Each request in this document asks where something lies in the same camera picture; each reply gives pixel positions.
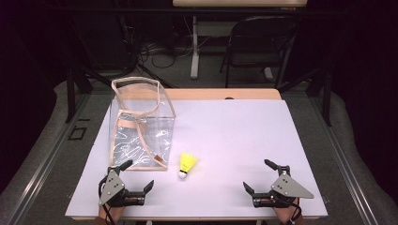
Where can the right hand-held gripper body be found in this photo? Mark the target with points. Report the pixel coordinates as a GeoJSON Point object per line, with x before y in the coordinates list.
{"type": "Point", "coordinates": [289, 187]}

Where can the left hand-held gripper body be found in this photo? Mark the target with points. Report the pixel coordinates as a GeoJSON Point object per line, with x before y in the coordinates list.
{"type": "Point", "coordinates": [111, 187]}

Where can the transparent bag with beige trim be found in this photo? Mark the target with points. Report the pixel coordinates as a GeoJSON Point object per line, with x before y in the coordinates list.
{"type": "Point", "coordinates": [140, 140]}

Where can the yellow shuttlecock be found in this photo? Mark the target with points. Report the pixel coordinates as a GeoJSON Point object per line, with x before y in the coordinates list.
{"type": "Point", "coordinates": [187, 162]}

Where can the person's right hand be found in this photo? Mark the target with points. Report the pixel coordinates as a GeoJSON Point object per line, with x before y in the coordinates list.
{"type": "Point", "coordinates": [286, 215]}

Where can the person's left hand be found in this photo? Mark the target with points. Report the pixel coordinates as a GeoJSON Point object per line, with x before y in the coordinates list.
{"type": "Point", "coordinates": [110, 215]}

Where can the black square floor plate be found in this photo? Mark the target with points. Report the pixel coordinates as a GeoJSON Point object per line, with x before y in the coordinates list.
{"type": "Point", "coordinates": [77, 133]}

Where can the black metal stand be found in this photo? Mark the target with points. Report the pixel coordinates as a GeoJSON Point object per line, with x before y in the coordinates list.
{"type": "Point", "coordinates": [327, 97]}
{"type": "Point", "coordinates": [71, 93]}

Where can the black folding chair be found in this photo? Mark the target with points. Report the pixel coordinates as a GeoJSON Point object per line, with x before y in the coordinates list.
{"type": "Point", "coordinates": [259, 40]}

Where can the white-legged desk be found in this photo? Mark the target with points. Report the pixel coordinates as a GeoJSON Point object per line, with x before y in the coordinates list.
{"type": "Point", "coordinates": [195, 47]}

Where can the aluminium rail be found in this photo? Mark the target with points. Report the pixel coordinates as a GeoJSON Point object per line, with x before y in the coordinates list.
{"type": "Point", "coordinates": [344, 162]}
{"type": "Point", "coordinates": [47, 162]}

